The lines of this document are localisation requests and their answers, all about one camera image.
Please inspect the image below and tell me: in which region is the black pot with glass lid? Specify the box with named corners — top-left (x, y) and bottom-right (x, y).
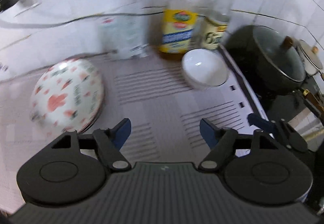
top-left (225, 25), bottom-right (306, 103)

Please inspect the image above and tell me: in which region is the white bunny carrot plate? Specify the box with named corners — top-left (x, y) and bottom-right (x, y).
top-left (30, 58), bottom-right (105, 137)

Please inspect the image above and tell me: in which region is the white vinegar bottle yellow cap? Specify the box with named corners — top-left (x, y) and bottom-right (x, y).
top-left (200, 0), bottom-right (233, 50)

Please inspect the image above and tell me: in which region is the black power cable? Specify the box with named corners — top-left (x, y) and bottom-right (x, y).
top-left (0, 12), bottom-right (168, 30)

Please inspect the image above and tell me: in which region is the white salt bag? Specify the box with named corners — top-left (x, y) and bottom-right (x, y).
top-left (98, 15), bottom-right (148, 60)

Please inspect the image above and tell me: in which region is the small white lidded pot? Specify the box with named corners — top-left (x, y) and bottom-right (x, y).
top-left (296, 40), bottom-right (323, 76)

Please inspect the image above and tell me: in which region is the white ceramic bowl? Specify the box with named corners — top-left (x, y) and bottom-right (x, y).
top-left (181, 48), bottom-right (230, 90)

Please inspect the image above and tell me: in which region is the yellow label cooking wine bottle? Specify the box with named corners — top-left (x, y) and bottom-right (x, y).
top-left (159, 0), bottom-right (198, 60)

